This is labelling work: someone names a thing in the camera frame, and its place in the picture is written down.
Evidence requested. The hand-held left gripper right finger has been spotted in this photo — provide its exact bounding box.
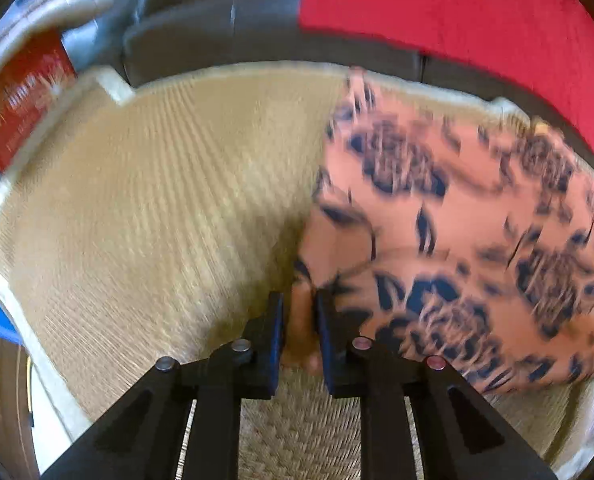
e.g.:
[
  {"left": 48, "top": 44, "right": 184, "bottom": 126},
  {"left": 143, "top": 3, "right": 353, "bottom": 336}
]
[{"left": 314, "top": 290, "right": 558, "bottom": 480}]

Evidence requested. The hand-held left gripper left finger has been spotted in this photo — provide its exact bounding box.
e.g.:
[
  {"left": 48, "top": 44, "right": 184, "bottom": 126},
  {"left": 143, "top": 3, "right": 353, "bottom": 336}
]
[{"left": 42, "top": 291, "right": 285, "bottom": 480}]

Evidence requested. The orange floral shirt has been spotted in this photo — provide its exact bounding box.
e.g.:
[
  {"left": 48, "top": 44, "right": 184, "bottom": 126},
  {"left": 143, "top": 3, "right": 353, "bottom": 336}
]
[{"left": 282, "top": 67, "right": 594, "bottom": 397}]

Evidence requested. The beige woven seat mat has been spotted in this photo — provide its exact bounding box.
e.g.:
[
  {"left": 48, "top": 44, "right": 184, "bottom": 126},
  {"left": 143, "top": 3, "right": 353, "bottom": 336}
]
[{"left": 0, "top": 62, "right": 594, "bottom": 480}]

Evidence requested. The dark brown leather sofa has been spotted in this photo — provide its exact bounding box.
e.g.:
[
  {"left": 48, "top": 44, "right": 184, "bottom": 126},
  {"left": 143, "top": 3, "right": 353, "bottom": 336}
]
[{"left": 122, "top": 0, "right": 594, "bottom": 178}]

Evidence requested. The red printed box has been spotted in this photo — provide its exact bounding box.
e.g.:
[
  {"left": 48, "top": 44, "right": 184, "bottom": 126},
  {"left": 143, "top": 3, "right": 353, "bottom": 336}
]
[{"left": 0, "top": 29, "right": 78, "bottom": 173}]

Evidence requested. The red knitted garment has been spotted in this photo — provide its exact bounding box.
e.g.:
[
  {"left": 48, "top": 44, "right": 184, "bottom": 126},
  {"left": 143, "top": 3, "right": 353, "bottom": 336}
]
[{"left": 297, "top": 0, "right": 594, "bottom": 177}]

